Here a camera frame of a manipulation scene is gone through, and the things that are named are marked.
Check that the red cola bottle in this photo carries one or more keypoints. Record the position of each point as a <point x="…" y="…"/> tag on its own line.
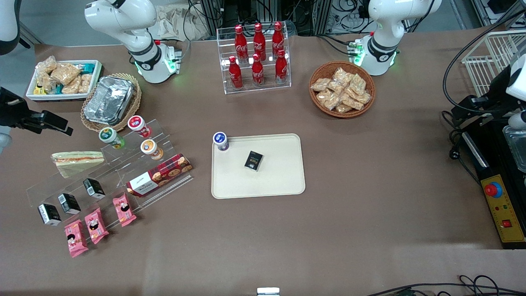
<point x="241" y="43"/>
<point x="278" y="39"/>
<point x="235" y="76"/>
<point x="257" y="73"/>
<point x="259" y="41"/>
<point x="281" y="70"/>

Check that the blue lid yogurt cup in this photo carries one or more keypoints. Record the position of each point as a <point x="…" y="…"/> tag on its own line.
<point x="220" y="140"/>

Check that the clear plastic container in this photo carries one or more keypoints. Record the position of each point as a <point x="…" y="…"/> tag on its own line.
<point x="517" y="146"/>

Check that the oval light wicker basket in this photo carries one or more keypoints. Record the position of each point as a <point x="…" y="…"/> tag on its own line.
<point x="135" y="102"/>

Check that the red emergency stop button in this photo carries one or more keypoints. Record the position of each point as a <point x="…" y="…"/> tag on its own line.
<point x="492" y="189"/>

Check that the cream plastic tray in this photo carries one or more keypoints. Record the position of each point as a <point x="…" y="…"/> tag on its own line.
<point x="279" y="181"/>

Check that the clear wrapped cracker packet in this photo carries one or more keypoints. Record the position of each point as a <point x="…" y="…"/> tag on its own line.
<point x="358" y="84"/>
<point x="336" y="87"/>
<point x="364" y="98"/>
<point x="320" y="84"/>
<point x="328" y="100"/>
<point x="341" y="75"/>
<point x="343" y="108"/>
<point x="351" y="102"/>

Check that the red plaid cookie box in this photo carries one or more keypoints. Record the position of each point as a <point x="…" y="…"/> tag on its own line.
<point x="158" y="174"/>

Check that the orange lid yogurt cup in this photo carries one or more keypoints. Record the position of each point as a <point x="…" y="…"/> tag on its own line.
<point x="150" y="149"/>

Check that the crumpled beige paper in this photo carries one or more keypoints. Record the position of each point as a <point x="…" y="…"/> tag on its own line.
<point x="172" y="22"/>

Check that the small white device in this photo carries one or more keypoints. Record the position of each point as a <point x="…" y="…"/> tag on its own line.
<point x="268" y="292"/>

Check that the red lid yogurt cup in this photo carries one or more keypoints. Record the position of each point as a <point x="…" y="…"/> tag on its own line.
<point x="138" y="124"/>

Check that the black box with gold print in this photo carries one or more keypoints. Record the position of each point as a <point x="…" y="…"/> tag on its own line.
<point x="253" y="160"/>

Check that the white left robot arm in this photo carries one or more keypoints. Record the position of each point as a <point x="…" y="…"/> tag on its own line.
<point x="384" y="45"/>

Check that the clear acrylic bottle rack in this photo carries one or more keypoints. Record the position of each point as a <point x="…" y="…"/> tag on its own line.
<point x="267" y="88"/>

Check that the triangle sandwich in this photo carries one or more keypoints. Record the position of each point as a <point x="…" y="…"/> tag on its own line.
<point x="76" y="161"/>

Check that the aluminium frame rack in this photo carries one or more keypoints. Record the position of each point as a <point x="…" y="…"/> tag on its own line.
<point x="312" y="16"/>

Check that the round brown wicker basket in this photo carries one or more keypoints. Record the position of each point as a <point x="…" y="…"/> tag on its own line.
<point x="324" y="111"/>

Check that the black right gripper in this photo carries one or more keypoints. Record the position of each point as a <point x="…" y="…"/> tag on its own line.
<point x="12" y="110"/>

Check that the clear acrylic stepped stand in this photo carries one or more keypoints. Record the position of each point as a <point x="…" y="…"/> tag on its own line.
<point x="45" y="189"/>
<point x="164" y="135"/>

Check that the white rectangular bin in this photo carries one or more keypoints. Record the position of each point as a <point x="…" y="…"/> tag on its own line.
<point x="61" y="97"/>

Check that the yellow control panel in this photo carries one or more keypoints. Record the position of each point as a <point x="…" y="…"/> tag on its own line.
<point x="503" y="211"/>

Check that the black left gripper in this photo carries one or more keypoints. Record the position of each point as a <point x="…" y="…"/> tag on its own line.
<point x="494" y="100"/>

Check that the yellow snack packet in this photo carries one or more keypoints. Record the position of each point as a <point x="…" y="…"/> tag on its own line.
<point x="39" y="90"/>

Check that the clear wrapped crisp snack packet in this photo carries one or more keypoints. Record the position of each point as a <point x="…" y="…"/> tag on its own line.
<point x="46" y="82"/>
<point x="85" y="83"/>
<point x="72" y="86"/>
<point x="65" y="73"/>
<point x="46" y="65"/>

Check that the black equipment base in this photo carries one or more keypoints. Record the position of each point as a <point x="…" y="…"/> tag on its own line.
<point x="493" y="164"/>

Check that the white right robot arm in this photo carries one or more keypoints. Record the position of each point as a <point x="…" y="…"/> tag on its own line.
<point x="139" y="49"/>

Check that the green lid yogurt cup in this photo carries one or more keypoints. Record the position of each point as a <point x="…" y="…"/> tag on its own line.
<point x="110" y="137"/>

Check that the small black white carton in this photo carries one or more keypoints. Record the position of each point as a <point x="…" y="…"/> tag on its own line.
<point x="49" y="214"/>
<point x="69" y="203"/>
<point x="94" y="188"/>

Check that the teal snack packet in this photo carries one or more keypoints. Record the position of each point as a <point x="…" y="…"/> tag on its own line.
<point x="88" y="68"/>

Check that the silver foil container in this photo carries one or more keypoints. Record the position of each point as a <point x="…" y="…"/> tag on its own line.
<point x="109" y="100"/>

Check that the pink snack packet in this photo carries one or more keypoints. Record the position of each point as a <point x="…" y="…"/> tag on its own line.
<point x="124" y="209"/>
<point x="96" y="226"/>
<point x="76" y="239"/>

